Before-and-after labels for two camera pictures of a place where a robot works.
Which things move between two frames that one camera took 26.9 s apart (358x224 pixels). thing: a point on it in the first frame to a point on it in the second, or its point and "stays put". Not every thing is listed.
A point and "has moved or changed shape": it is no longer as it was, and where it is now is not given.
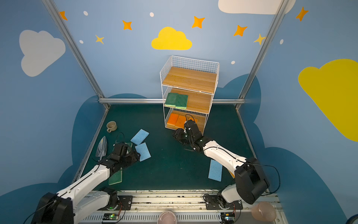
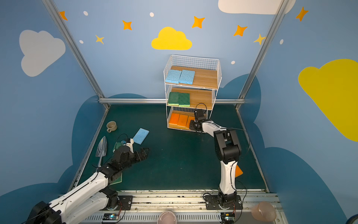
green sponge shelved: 171,100 has moved or changed shape
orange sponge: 195,120 stays put
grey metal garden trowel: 102,148 stays put
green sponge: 116,178 stays put
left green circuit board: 111,216 stays put
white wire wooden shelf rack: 188,88 stays put
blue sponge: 215,171 to 187,77
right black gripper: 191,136 to 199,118
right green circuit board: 227,217 stays put
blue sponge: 143,150 has moved or changed shape
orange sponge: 181,122 stays put
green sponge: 182,101 has moved or changed shape
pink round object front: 167,217 stays put
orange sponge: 172,119 stays put
